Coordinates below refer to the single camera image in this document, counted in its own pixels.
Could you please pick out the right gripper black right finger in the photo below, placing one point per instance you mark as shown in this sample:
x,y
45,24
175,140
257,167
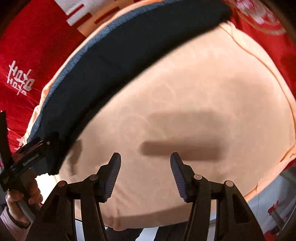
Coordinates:
x,y
183,175

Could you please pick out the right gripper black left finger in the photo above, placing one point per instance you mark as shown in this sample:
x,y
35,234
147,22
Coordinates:
x,y
107,178

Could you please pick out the black pants with blue trim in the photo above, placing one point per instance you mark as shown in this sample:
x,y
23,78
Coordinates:
x,y
111,59

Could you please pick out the pink left sleeve forearm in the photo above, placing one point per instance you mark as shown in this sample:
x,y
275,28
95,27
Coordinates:
x,y
12,229

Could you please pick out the cream seat cushion cover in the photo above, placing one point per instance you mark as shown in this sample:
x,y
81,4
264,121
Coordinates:
x,y
218,100

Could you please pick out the red sofa cover white characters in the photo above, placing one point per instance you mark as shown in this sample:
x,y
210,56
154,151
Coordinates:
x,y
36,39

